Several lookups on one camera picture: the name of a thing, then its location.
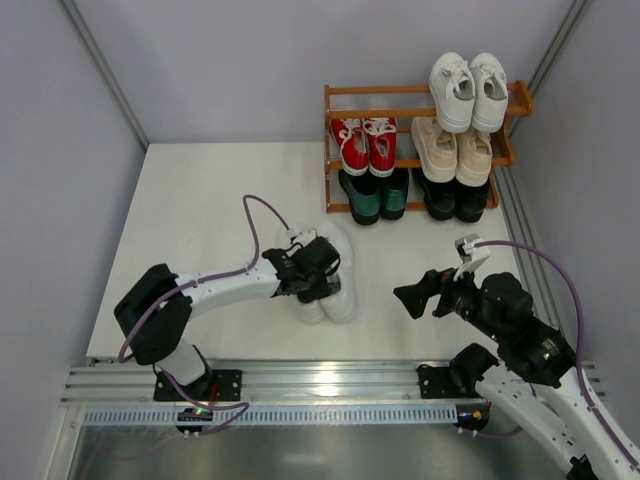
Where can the large white sneaker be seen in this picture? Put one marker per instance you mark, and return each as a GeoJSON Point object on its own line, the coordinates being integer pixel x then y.
{"type": "Point", "coordinates": [340, 307]}
{"type": "Point", "coordinates": [309, 313]}

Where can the wooden shoe shelf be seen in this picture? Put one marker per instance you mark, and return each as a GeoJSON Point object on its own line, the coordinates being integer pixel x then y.
{"type": "Point", "coordinates": [402, 103]}

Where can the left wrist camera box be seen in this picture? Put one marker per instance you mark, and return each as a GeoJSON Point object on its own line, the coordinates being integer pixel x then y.
{"type": "Point", "coordinates": [296, 237]}

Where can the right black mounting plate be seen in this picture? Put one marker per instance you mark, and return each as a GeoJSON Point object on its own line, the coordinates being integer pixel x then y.
{"type": "Point", "coordinates": [436, 383]}

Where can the small white sneaker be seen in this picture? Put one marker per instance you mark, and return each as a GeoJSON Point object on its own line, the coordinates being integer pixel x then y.
{"type": "Point", "coordinates": [452, 87]}
{"type": "Point", "coordinates": [491, 93]}

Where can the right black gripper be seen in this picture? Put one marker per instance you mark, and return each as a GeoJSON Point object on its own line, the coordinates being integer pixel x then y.
{"type": "Point", "coordinates": [439, 291]}

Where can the black mounting plate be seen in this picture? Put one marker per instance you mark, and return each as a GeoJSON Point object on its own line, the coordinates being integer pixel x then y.
{"type": "Point", "coordinates": [219, 385]}
{"type": "Point", "coordinates": [436, 383]}

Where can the green loafer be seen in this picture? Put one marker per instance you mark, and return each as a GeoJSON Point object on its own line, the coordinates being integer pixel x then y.
{"type": "Point", "coordinates": [364, 197]}
{"type": "Point", "coordinates": [394, 194]}

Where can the perforated cable duct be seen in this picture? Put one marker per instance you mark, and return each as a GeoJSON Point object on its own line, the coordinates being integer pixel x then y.
{"type": "Point", "coordinates": [274, 415]}

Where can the black loafer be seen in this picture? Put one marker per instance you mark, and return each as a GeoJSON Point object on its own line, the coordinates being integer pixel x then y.
{"type": "Point", "coordinates": [439, 198]}
{"type": "Point", "coordinates": [471, 202]}

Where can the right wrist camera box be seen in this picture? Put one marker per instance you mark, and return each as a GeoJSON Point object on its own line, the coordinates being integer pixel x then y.
{"type": "Point", "coordinates": [471, 253]}

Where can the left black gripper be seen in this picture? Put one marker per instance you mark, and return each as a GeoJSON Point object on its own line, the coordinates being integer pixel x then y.
{"type": "Point", "coordinates": [318, 288]}

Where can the red canvas sneaker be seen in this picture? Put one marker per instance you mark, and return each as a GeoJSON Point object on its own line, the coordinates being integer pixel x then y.
{"type": "Point", "coordinates": [350, 139]}
{"type": "Point", "coordinates": [382, 139]}

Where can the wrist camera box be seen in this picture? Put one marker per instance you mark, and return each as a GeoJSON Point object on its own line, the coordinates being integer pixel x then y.
{"type": "Point", "coordinates": [296, 237]}
{"type": "Point", "coordinates": [471, 253]}

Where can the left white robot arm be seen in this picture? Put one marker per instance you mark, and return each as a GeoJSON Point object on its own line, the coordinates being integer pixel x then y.
{"type": "Point", "coordinates": [154, 314]}

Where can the aluminium rail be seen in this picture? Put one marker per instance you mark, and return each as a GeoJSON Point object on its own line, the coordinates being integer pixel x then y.
{"type": "Point", "coordinates": [294, 382]}

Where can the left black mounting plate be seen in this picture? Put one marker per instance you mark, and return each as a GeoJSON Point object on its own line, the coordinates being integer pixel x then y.
{"type": "Point", "coordinates": [219, 385]}

